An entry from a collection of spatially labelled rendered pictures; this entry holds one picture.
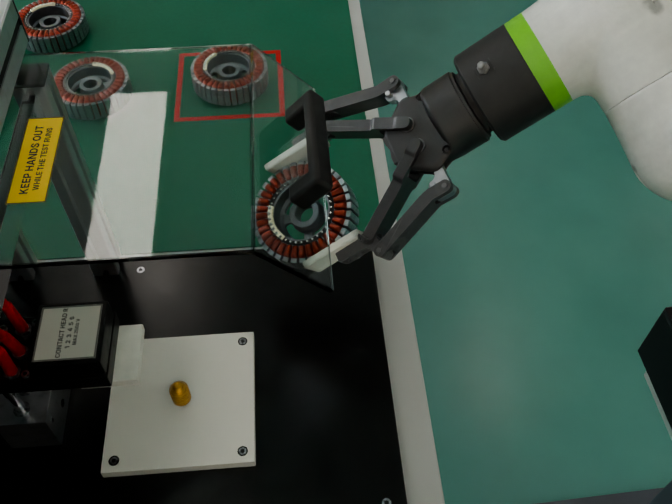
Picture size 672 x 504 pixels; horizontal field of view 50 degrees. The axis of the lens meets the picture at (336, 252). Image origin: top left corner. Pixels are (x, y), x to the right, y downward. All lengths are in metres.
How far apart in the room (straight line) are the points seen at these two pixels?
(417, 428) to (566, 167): 1.46
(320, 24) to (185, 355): 0.66
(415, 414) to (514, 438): 0.86
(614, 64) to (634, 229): 1.42
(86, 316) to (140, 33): 0.69
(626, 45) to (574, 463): 1.14
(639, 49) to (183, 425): 0.54
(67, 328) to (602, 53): 0.52
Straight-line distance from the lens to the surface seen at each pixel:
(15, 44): 0.70
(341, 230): 0.73
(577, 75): 0.67
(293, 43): 1.23
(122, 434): 0.78
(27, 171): 0.61
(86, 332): 0.68
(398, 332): 0.85
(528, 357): 1.75
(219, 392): 0.78
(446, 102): 0.68
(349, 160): 1.02
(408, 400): 0.81
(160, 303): 0.87
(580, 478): 1.65
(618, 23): 0.66
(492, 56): 0.67
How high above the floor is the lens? 1.47
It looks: 52 degrees down
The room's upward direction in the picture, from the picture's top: straight up
